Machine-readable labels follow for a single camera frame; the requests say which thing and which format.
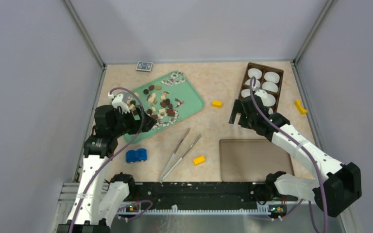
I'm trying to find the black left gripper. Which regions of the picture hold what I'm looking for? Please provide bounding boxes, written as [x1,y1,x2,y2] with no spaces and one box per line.
[111,104,156,137]

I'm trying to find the green plastic tray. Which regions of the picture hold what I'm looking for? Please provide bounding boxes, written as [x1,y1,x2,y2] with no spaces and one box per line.
[133,70,204,144]

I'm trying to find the metal tweezers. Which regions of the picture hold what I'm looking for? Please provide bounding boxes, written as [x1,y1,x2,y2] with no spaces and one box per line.
[158,128,202,183]

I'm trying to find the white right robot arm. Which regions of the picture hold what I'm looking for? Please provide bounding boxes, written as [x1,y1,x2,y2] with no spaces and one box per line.
[229,94,362,217]

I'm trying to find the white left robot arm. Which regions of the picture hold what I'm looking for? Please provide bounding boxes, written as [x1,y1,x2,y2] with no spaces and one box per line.
[56,93,156,233]

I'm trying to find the brown chocolate box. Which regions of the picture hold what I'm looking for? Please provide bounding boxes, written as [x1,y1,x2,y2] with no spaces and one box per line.
[238,63,284,114]

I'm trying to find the white cup lower right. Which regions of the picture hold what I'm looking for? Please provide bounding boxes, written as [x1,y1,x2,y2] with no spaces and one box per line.
[260,92,276,107]

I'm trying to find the white cup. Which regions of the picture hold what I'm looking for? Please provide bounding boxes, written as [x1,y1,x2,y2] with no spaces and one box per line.
[260,92,276,107]
[262,82,279,93]
[247,68,263,80]
[264,71,280,83]

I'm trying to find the yellow block near tray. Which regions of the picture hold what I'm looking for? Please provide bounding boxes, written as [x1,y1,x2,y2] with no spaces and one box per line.
[211,100,223,108]

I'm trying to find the white cup middle right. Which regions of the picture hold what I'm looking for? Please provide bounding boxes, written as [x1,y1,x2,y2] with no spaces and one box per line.
[262,82,279,93]

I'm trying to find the blue toy car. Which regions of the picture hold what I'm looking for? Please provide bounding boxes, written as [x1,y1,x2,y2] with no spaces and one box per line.
[126,148,148,163]

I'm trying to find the white cup top left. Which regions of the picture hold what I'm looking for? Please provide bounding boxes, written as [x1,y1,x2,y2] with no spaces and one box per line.
[247,68,263,80]

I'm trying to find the tan box lid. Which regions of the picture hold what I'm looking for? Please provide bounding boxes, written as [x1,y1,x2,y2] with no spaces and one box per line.
[219,139,294,182]

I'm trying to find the white cup top right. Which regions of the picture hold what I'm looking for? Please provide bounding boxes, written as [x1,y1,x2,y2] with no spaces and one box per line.
[264,71,280,83]

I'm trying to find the yellow block right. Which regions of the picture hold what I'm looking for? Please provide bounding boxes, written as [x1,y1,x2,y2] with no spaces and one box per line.
[294,100,308,115]

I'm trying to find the yellow block front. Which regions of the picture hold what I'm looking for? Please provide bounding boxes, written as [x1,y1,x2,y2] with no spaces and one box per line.
[193,156,205,166]

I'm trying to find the playing card deck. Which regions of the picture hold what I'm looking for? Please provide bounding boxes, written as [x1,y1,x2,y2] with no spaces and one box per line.
[136,61,153,72]

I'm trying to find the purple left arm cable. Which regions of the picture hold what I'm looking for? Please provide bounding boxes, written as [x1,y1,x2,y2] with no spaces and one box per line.
[68,87,153,233]

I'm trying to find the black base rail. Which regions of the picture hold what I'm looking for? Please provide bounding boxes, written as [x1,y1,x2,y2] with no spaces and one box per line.
[125,182,298,211]

